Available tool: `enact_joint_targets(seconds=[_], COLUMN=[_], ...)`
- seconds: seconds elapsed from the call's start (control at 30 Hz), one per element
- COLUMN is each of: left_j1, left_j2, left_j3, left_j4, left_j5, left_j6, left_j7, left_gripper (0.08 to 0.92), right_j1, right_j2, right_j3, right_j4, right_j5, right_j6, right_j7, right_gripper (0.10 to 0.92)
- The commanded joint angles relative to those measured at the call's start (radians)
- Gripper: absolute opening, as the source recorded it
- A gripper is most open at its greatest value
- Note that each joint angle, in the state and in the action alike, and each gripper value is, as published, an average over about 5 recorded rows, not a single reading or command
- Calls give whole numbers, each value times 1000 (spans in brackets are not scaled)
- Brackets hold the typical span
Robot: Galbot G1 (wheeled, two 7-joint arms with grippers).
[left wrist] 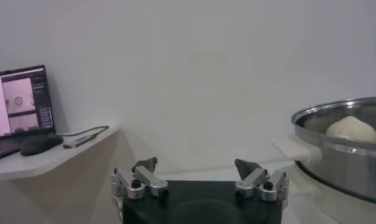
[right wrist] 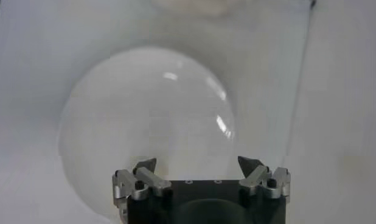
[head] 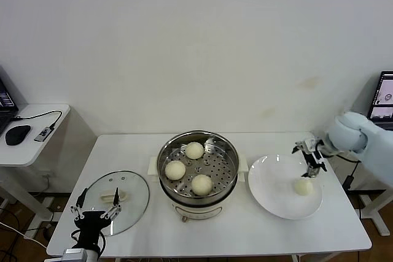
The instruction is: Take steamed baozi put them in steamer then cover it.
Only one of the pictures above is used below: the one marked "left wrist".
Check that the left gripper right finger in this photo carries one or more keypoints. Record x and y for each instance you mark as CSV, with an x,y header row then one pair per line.
x,y
255,179

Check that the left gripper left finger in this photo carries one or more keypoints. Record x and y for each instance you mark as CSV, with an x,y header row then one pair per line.
x,y
145,178

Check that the white steamed baozi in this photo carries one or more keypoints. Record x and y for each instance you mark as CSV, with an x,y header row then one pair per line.
x,y
352,129

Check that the perforated steel steamer basket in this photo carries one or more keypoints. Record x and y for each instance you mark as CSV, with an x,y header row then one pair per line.
x,y
343,170

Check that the cream electric cooker base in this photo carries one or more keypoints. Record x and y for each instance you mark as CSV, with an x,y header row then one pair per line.
x,y
312,201

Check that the white side table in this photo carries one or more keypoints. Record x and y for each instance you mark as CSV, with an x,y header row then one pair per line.
x,y
54,161

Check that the black computer mouse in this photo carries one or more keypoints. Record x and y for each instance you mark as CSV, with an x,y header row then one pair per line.
x,y
40,144

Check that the open dark laptop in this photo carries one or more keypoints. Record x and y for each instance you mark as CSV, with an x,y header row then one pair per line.
x,y
20,100

